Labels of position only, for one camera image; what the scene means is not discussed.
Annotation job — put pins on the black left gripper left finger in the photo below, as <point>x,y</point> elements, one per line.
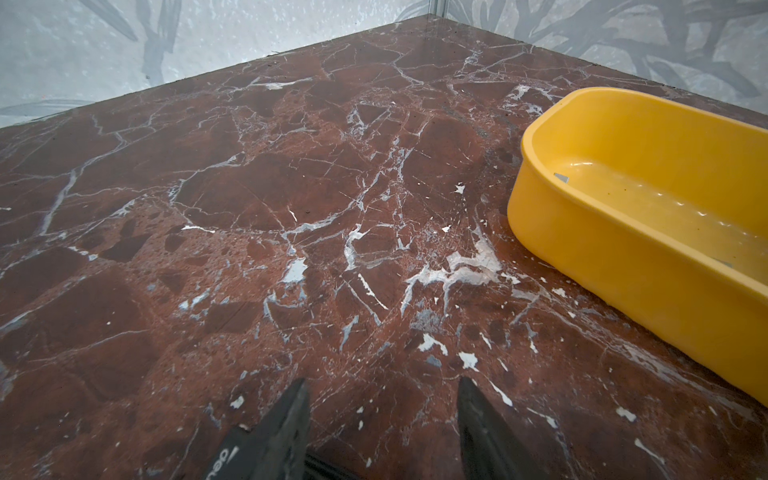
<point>275,448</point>

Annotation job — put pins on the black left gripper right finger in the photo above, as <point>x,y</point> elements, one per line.
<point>489,448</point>

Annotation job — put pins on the yellow plastic tray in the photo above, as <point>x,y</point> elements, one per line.
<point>664,217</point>

